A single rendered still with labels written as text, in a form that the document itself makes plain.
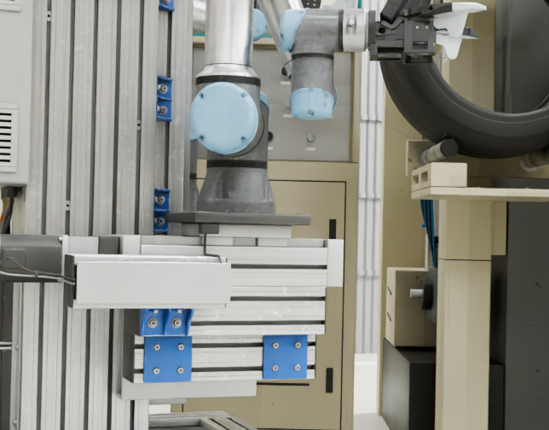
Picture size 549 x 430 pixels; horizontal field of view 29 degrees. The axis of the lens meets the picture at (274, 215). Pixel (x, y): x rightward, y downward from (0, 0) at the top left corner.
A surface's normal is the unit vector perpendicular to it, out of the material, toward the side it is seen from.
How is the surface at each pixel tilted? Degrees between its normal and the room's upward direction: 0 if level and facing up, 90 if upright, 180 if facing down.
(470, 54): 90
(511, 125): 101
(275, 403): 90
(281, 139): 90
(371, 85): 90
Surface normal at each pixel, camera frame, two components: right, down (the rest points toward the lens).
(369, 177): 0.34, -0.01
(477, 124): -0.06, 0.16
